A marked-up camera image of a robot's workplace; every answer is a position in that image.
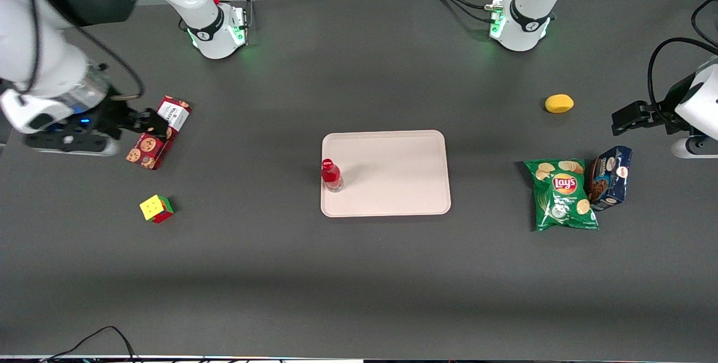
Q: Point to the beige plastic tray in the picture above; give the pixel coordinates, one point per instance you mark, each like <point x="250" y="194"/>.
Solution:
<point x="392" y="175"/>

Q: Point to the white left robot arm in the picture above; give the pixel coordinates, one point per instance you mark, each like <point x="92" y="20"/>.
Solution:
<point x="524" y="26"/>

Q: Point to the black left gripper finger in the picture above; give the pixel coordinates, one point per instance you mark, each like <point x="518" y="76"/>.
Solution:
<point x="628" y="125"/>
<point x="631" y="110"/>

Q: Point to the blue cookie box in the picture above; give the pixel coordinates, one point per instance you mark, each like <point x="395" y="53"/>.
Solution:
<point x="614" y="178"/>

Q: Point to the rubik's cube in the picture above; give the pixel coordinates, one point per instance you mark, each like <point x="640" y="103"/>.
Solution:
<point x="154" y="208"/>

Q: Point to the yellow lemon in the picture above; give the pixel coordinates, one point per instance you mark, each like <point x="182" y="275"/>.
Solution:
<point x="559" y="104"/>

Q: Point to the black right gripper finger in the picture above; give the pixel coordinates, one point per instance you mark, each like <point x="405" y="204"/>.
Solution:
<point x="151" y="115"/>
<point x="151" y="127"/>

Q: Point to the red cookie box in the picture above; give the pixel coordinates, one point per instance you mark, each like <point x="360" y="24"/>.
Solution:
<point x="147" y="150"/>

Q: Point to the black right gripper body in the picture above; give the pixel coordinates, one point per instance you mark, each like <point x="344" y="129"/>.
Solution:
<point x="115" y="115"/>

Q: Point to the dark grey table mat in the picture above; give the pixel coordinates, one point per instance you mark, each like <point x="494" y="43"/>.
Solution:
<point x="359" y="284"/>

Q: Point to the red coke bottle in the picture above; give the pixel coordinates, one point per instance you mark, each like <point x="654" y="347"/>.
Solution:
<point x="332" y="175"/>

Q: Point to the green lays chips bag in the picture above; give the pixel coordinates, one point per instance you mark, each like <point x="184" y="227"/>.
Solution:
<point x="561" y="194"/>

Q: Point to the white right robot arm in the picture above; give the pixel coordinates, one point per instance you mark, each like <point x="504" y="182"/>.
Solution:
<point x="216" y="37"/>

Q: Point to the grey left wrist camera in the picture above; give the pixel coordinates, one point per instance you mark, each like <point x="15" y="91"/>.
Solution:
<point x="695" y="148"/>

